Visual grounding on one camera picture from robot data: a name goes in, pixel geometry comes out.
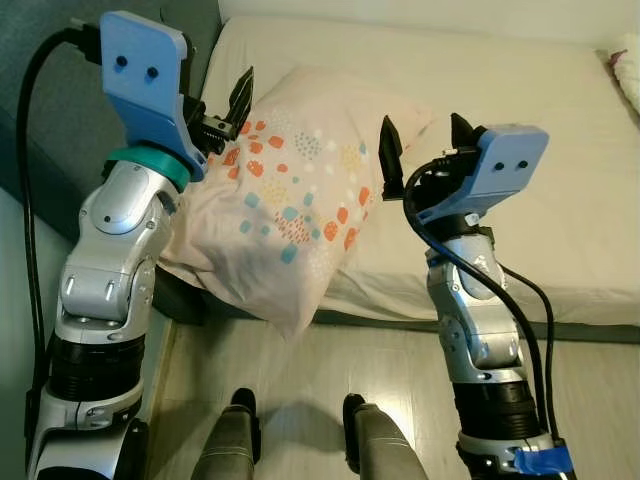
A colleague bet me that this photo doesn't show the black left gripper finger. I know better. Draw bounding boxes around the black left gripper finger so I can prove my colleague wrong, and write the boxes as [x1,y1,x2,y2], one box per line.
[226,66,256,137]

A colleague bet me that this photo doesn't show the pink pillow coloured patches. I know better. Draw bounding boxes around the pink pillow coloured patches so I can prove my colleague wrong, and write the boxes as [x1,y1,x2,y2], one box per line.
[157,65,437,341]

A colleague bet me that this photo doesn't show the beige mattress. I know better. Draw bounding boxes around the beige mattress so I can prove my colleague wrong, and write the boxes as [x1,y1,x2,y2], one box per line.
[150,15,640,327]

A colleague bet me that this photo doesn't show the grey right robot leg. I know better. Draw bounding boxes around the grey right robot leg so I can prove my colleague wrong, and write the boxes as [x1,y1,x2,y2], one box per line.
[342,393,429,480]

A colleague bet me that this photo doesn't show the blue tape strip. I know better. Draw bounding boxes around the blue tape strip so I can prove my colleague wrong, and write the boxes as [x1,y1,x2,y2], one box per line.
[512,445,576,477]

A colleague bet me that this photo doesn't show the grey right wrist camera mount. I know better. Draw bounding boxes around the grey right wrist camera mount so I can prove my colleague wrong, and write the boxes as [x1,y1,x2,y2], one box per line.
[414,124,551,227]

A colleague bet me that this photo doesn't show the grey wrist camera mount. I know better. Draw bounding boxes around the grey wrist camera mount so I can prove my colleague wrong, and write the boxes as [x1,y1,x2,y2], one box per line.
[414,124,551,227]
[98,10,209,183]

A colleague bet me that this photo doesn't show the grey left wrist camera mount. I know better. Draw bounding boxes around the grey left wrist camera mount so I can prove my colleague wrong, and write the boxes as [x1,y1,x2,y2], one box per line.
[98,10,209,183]

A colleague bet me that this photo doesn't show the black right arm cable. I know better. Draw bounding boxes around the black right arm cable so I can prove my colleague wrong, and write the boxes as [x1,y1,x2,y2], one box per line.
[403,155,561,449]

